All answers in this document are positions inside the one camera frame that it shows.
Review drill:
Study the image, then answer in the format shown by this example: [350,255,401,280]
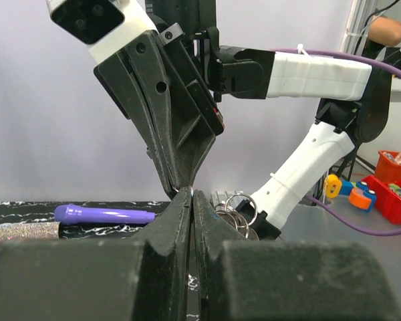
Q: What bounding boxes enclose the purple plastic tool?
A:
[54,204,156,225]

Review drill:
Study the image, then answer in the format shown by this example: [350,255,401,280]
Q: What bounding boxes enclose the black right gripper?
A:
[94,23,224,197]

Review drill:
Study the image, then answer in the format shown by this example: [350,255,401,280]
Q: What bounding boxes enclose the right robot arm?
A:
[92,1,391,237]

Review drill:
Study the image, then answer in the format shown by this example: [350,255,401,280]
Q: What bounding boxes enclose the red plastic crate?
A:
[362,150,401,225]

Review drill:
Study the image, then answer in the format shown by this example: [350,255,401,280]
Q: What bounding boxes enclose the person forearm in background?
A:
[368,15,401,47]

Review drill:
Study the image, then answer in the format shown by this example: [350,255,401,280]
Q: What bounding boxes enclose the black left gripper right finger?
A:
[192,191,401,320]

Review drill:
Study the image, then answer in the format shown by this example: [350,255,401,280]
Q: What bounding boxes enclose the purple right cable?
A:
[273,48,401,237]

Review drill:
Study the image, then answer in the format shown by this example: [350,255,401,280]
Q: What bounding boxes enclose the sprinkles filled tube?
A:
[0,222,60,243]

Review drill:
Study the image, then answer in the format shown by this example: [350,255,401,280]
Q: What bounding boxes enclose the colourful toy blocks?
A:
[323,174,377,213]

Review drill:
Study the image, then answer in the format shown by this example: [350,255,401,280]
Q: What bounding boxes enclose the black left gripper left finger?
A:
[0,190,191,320]

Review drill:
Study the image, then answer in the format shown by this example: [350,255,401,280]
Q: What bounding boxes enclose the chain of metal keyrings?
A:
[173,185,260,240]

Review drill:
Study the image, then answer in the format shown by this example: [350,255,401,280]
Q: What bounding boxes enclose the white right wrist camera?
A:
[46,0,157,64]

